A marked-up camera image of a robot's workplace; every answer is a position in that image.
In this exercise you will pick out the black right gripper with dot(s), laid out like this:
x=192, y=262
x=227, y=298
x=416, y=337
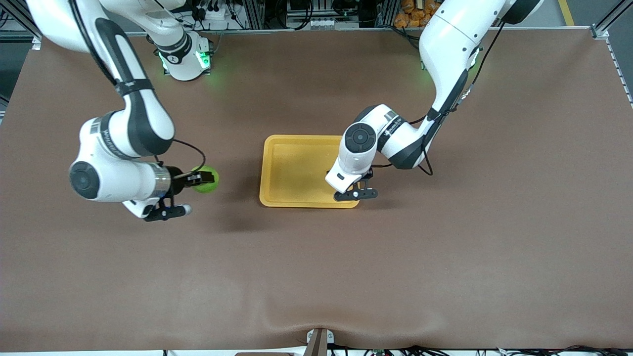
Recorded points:
x=177, y=179

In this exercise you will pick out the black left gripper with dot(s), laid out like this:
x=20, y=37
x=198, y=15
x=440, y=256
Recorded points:
x=369, y=175

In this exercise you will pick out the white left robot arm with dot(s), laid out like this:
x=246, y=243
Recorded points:
x=445, y=44

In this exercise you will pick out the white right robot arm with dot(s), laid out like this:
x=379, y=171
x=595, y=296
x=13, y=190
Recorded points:
x=143, y=123

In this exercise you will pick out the yellow plastic tray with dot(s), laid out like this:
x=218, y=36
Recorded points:
x=296, y=173

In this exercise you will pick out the brown table mat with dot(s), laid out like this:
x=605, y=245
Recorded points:
x=316, y=272

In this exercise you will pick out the white power strip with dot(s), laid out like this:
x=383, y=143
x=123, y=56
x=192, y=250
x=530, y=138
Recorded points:
x=215, y=12

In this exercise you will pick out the bag of orange bread rolls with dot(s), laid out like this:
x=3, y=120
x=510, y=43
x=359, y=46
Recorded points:
x=410, y=15

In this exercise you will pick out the grey electronics box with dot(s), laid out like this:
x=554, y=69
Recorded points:
x=316, y=15

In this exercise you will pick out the aluminium table edge rail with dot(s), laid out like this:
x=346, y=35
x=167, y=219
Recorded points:
x=306, y=30

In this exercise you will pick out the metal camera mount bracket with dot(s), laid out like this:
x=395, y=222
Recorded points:
x=319, y=342

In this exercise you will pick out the aluminium frame profile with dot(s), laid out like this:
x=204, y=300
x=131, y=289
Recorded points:
x=17, y=22
x=610, y=22

